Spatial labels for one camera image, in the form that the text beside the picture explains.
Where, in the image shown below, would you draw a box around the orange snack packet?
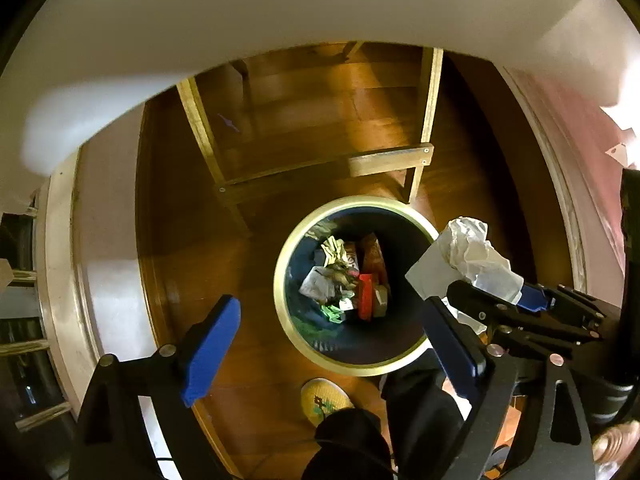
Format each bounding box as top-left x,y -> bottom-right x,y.
360,232 -> 389,287

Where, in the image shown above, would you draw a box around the yellow plastic bag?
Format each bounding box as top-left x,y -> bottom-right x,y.
319,236 -> 360,290

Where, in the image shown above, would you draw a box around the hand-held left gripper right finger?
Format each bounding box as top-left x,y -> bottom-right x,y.
420,296 -> 599,480

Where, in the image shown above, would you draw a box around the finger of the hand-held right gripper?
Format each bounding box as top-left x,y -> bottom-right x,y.
517,282 -> 607,322
446,280 -> 603,356

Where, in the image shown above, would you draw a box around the round dark trash bin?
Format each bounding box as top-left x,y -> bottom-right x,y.
273,195 -> 444,379

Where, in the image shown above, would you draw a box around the white tissue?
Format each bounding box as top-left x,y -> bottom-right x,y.
405,216 -> 525,336

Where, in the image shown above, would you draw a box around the person's right hand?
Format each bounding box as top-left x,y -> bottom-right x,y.
592,421 -> 640,467

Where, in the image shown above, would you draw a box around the small cardboard box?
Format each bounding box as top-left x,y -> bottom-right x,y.
372,285 -> 391,319

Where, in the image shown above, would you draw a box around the wooden table frame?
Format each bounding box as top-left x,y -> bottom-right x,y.
176,42 -> 445,234

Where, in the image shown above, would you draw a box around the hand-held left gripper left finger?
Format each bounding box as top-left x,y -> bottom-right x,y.
67,294 -> 243,480

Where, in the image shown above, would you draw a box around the person's black trousers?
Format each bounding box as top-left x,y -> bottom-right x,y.
302,349 -> 472,480

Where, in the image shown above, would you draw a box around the yellow slipper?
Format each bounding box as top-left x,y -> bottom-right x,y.
300,377 -> 356,429

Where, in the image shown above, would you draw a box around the window railing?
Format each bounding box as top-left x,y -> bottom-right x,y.
0,210 -> 72,432

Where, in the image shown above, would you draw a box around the red paper packaging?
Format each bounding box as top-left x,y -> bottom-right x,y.
357,273 -> 381,322

